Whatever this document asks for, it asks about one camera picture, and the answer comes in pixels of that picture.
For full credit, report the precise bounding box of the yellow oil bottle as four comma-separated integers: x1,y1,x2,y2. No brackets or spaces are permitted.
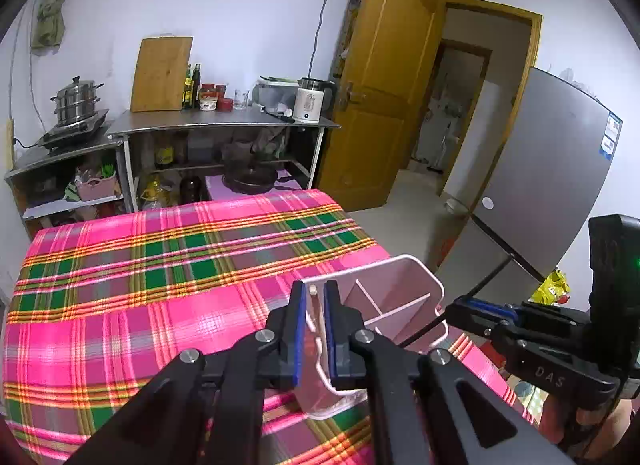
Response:
141,175,173,211

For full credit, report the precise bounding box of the low metal shelf table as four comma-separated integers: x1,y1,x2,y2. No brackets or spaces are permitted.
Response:
4,138,126,241

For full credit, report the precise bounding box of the wooden door frame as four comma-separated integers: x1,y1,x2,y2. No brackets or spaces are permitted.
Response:
435,0,543,196

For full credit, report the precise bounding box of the clear plastic divided organizer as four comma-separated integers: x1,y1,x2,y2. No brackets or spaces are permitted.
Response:
295,254,448,421

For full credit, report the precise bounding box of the green curtain cloth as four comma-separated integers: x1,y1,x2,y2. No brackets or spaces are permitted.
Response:
31,0,76,51

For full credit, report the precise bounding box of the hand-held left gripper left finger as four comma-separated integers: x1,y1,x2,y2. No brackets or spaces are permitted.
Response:
65,281,308,465

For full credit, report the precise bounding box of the dark glass bottle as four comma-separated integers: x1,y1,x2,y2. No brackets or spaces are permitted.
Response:
180,172,203,205

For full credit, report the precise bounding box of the wooden door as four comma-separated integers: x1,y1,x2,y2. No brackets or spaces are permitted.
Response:
316,0,447,211

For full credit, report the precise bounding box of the steel steamer pot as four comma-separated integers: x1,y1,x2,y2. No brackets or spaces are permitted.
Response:
50,76,105,127

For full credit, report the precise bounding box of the silver refrigerator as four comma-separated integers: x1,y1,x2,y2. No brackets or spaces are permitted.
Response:
435,65,624,283

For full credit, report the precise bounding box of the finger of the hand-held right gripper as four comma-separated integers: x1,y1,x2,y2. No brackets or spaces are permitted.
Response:
443,299,506,342
462,296,522,322

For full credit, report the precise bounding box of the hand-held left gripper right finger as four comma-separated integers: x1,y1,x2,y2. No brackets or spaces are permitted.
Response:
322,281,576,465

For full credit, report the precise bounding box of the tall metal shelf table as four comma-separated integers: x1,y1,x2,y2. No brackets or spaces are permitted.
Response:
107,108,341,213

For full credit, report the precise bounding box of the pink stool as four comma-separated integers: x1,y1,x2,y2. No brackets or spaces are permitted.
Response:
205,168,303,203

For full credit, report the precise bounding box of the wooden cutting board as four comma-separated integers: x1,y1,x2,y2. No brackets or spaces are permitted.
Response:
130,35,194,112

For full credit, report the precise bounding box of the black induction cooker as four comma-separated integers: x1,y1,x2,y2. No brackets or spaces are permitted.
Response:
39,109,112,151

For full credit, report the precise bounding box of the white electric kettle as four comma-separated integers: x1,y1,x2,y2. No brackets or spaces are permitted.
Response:
292,76,337,124

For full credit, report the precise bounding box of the black wok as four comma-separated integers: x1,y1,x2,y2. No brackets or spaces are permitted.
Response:
221,162,279,194

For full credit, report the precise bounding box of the black wall cable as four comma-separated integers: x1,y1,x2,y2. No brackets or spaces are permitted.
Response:
307,0,343,78

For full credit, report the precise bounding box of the black chopstick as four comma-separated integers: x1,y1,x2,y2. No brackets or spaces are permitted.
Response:
399,253,517,349

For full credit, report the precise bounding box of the pink plaid tablecloth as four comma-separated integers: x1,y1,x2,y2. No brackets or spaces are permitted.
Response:
2,188,536,465

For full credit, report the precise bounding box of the yellow snack bag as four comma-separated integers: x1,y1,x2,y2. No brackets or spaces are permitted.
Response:
531,269,571,306

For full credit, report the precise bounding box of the person's right hand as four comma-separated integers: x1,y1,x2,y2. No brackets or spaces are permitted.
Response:
612,397,640,460

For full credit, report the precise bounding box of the pink plastic basket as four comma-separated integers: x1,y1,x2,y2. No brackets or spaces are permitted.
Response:
75,165,121,201

